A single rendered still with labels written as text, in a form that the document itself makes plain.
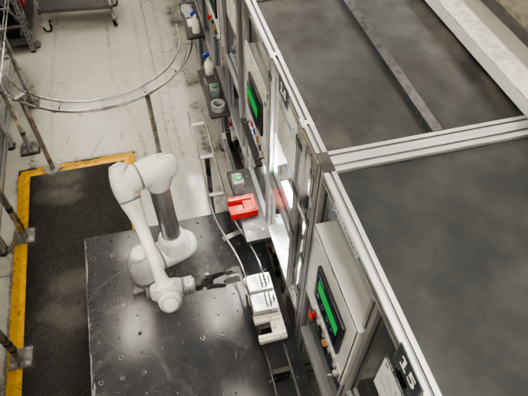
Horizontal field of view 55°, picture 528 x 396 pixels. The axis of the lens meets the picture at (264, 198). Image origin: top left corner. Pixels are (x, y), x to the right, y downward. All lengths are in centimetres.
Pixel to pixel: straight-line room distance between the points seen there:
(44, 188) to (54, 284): 95
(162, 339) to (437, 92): 182
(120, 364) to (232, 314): 63
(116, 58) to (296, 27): 368
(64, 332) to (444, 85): 284
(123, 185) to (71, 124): 275
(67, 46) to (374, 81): 452
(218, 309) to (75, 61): 368
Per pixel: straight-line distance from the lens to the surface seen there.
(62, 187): 454
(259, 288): 264
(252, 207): 289
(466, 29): 230
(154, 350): 282
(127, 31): 619
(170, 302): 231
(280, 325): 262
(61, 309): 387
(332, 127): 182
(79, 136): 495
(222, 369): 274
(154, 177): 241
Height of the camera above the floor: 324
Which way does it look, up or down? 51 degrees down
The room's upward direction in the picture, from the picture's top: 1 degrees clockwise
